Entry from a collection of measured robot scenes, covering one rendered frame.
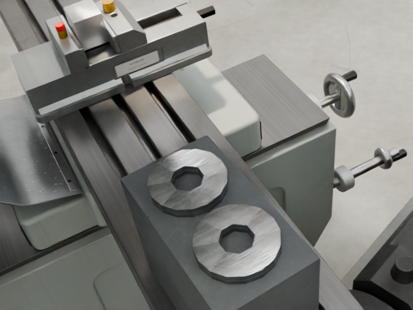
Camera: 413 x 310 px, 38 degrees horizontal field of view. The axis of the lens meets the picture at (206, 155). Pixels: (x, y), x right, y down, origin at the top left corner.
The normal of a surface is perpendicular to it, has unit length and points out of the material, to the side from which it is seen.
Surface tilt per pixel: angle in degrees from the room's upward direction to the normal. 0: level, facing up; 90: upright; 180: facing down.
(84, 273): 90
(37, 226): 90
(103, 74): 90
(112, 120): 0
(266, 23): 0
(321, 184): 90
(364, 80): 0
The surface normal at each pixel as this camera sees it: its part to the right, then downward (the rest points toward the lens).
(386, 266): -0.12, -0.69
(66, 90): 0.44, 0.61
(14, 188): 0.51, -0.78
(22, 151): 0.14, -0.77
